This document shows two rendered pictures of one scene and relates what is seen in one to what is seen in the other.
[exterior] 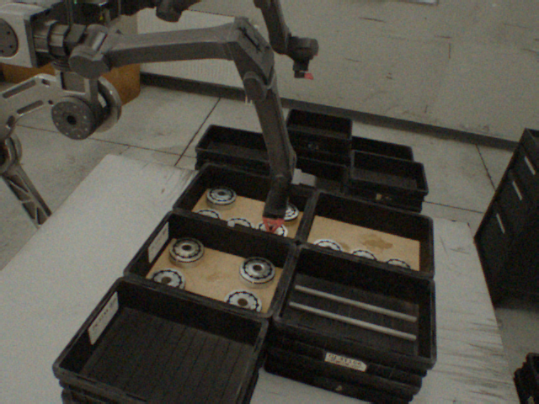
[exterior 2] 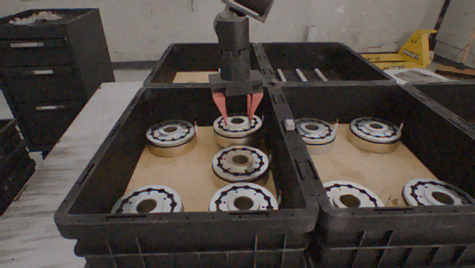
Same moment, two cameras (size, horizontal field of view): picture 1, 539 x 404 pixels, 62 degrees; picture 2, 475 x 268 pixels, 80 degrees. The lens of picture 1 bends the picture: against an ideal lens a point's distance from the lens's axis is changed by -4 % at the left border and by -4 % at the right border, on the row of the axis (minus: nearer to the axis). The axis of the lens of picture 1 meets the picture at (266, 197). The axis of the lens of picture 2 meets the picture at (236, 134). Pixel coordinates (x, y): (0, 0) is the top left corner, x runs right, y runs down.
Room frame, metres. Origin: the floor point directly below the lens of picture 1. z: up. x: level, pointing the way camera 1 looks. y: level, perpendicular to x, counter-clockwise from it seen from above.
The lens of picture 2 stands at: (1.24, 0.48, 1.17)
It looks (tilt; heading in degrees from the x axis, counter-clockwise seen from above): 31 degrees down; 257
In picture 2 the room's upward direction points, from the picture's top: straight up
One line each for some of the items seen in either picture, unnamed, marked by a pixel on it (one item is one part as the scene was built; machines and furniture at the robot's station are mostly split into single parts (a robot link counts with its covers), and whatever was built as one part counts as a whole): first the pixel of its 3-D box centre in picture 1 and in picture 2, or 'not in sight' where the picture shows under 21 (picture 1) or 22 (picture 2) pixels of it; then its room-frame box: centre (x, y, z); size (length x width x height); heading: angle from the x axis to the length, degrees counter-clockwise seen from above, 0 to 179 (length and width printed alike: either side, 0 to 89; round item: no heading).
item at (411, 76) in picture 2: not in sight; (419, 77); (0.12, -0.57, 0.71); 0.22 x 0.19 x 0.01; 84
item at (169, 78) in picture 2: (365, 244); (211, 80); (1.13, -0.33, 0.87); 0.40 x 0.30 x 0.11; 79
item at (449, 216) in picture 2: (213, 261); (374, 131); (0.91, 0.12, 0.92); 0.40 x 0.30 x 0.02; 79
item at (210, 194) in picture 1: (221, 194); (147, 209); (1.30, 0.15, 0.86); 0.10 x 0.10 x 0.01
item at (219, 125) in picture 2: (271, 231); (237, 124); (1.12, -0.03, 0.88); 0.10 x 0.10 x 0.01
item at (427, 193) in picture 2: (166, 280); (442, 198); (0.87, 0.24, 0.86); 0.05 x 0.05 x 0.01
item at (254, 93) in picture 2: (273, 220); (242, 101); (1.11, -0.03, 0.93); 0.07 x 0.07 x 0.09; 85
